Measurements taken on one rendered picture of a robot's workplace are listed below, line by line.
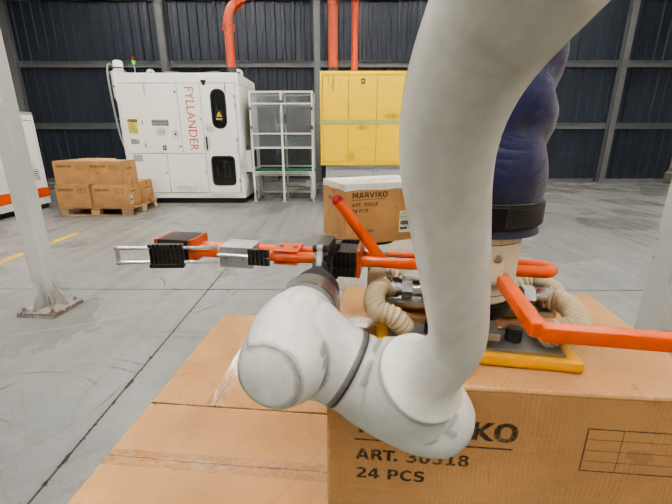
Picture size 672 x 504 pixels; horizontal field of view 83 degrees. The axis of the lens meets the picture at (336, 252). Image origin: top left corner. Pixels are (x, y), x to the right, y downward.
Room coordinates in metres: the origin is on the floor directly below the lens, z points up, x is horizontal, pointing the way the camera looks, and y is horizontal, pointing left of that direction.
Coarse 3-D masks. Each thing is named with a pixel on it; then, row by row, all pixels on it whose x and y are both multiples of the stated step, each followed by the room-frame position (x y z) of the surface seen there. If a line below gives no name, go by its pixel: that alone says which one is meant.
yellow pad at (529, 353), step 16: (384, 336) 0.61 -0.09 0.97; (512, 336) 0.59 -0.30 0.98; (528, 336) 0.61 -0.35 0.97; (496, 352) 0.57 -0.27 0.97; (512, 352) 0.57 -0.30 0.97; (528, 352) 0.56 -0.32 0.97; (544, 352) 0.56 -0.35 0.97; (560, 352) 0.56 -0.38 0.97; (528, 368) 0.55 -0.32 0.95; (544, 368) 0.54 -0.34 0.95; (560, 368) 0.54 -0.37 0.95; (576, 368) 0.54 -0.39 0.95
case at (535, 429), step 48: (480, 384) 0.51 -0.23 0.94; (528, 384) 0.51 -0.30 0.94; (576, 384) 0.51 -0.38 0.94; (624, 384) 0.51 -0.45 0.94; (336, 432) 0.52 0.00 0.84; (480, 432) 0.50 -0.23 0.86; (528, 432) 0.49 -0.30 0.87; (576, 432) 0.49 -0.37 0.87; (624, 432) 0.48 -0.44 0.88; (336, 480) 0.52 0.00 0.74; (384, 480) 0.51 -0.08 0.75; (432, 480) 0.51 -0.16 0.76; (480, 480) 0.50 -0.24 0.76; (528, 480) 0.49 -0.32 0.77; (576, 480) 0.48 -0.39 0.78; (624, 480) 0.48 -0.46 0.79
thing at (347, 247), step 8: (344, 240) 0.78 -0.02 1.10; (352, 240) 0.78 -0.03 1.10; (344, 248) 0.74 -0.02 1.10; (352, 248) 0.74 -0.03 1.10; (360, 248) 0.70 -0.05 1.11; (336, 256) 0.69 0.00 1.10; (344, 256) 0.69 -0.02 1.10; (352, 256) 0.69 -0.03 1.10; (360, 256) 0.69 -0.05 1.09; (336, 264) 0.70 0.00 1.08; (344, 264) 0.70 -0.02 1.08; (352, 264) 0.70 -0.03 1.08; (360, 264) 0.70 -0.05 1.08; (336, 272) 0.69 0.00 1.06; (344, 272) 0.69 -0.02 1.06; (352, 272) 0.69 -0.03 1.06; (360, 272) 0.70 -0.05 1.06
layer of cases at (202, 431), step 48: (240, 336) 1.36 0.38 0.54; (192, 384) 1.06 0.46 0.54; (240, 384) 1.06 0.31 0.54; (144, 432) 0.85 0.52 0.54; (192, 432) 0.85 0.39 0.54; (240, 432) 0.85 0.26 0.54; (288, 432) 0.85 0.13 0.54; (96, 480) 0.70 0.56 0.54; (144, 480) 0.70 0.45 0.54; (192, 480) 0.70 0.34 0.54; (240, 480) 0.70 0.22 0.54; (288, 480) 0.70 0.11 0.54
